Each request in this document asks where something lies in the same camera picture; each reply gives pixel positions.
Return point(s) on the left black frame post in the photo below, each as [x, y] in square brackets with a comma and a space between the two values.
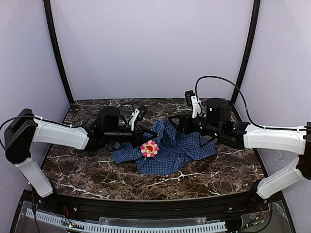
[56, 50]

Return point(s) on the white slotted cable duct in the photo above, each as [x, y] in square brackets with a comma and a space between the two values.
[122, 225]

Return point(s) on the pink flower brooch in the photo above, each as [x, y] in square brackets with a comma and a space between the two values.
[149, 149]

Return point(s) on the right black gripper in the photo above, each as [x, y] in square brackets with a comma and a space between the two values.
[183, 122]

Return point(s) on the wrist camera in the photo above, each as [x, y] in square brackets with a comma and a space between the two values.
[137, 115]
[193, 101]

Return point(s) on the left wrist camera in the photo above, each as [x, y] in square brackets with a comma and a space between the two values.
[137, 115]

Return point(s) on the black frame post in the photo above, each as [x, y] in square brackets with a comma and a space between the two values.
[249, 42]
[56, 50]

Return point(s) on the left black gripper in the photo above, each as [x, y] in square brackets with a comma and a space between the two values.
[140, 137]

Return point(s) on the black aluminium front rail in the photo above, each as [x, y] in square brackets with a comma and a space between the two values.
[222, 207]

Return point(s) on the right black frame post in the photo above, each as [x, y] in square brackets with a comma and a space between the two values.
[249, 42]

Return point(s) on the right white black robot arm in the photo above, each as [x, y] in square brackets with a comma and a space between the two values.
[217, 124]

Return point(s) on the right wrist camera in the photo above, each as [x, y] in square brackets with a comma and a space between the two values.
[193, 101]

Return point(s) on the blue checkered shirt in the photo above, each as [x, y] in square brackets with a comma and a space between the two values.
[175, 150]

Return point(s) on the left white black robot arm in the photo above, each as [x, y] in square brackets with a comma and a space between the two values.
[108, 128]

